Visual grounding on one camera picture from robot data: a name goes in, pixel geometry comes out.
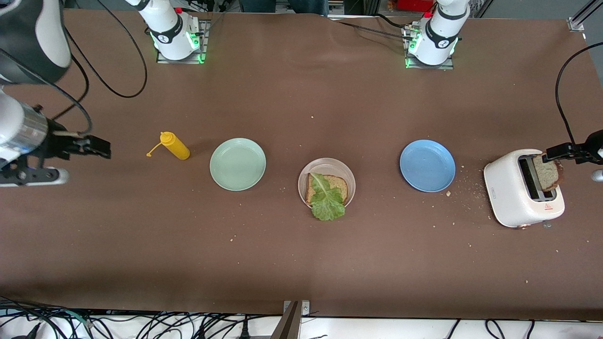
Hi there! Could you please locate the light green plate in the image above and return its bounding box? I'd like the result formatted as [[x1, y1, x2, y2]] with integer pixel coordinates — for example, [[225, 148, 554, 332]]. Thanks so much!
[[210, 137, 267, 192]]

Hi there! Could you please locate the small metal table bracket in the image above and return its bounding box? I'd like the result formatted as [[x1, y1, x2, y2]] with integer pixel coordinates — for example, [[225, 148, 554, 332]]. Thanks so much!
[[283, 300, 310, 317]]

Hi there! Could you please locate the beige plate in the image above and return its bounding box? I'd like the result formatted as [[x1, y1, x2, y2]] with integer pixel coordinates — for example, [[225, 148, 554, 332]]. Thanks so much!
[[298, 158, 356, 214]]

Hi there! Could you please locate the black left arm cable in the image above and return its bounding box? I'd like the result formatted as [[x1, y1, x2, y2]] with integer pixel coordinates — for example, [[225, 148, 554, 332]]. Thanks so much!
[[554, 41, 603, 146]]

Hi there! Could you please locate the yellow mustard squeeze bottle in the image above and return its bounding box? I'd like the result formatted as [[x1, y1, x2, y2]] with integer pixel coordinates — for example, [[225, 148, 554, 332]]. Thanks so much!
[[147, 131, 191, 161]]

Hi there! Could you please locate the aluminium frame profile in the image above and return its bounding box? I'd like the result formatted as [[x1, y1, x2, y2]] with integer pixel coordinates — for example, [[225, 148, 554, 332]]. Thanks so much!
[[568, 0, 603, 32]]

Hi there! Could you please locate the white toaster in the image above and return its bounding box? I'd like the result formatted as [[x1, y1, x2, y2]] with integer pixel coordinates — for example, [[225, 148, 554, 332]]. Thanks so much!
[[484, 149, 565, 230]]

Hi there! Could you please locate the black base cable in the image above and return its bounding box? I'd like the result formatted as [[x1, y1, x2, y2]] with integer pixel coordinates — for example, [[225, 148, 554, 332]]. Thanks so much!
[[325, 13, 415, 43]]

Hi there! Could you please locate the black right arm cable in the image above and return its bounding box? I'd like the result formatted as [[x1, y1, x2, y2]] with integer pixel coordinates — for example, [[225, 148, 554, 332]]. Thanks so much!
[[0, 0, 148, 137]]

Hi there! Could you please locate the teal floor cable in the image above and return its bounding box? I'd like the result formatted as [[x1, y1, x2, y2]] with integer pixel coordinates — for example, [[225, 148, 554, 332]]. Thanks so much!
[[59, 310, 90, 326]]

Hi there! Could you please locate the blue plate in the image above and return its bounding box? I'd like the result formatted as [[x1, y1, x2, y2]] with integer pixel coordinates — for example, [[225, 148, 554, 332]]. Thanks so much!
[[399, 139, 456, 193]]

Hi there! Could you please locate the grey metal beam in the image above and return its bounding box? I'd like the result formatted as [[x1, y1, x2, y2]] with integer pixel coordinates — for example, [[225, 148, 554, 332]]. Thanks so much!
[[271, 301, 302, 339]]

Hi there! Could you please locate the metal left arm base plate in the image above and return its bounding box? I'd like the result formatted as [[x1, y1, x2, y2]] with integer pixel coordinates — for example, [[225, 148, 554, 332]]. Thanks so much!
[[404, 26, 455, 70]]

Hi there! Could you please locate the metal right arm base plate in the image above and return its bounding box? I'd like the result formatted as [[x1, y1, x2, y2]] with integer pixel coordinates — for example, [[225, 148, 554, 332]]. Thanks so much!
[[156, 19, 209, 64]]

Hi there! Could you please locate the brown bread slice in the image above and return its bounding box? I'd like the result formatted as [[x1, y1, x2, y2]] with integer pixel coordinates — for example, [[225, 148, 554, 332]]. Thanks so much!
[[532, 152, 565, 192], [306, 173, 350, 207]]

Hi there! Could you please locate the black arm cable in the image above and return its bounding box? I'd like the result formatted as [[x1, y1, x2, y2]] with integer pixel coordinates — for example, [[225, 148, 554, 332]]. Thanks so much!
[[0, 0, 148, 137], [554, 41, 603, 146]]

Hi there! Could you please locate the green lettuce leaf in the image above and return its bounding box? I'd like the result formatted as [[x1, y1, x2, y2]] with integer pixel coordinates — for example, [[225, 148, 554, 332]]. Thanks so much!
[[309, 172, 346, 221]]

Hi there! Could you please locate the red box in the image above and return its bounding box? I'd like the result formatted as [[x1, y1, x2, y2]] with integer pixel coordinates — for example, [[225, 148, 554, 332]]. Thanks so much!
[[396, 0, 436, 12]]

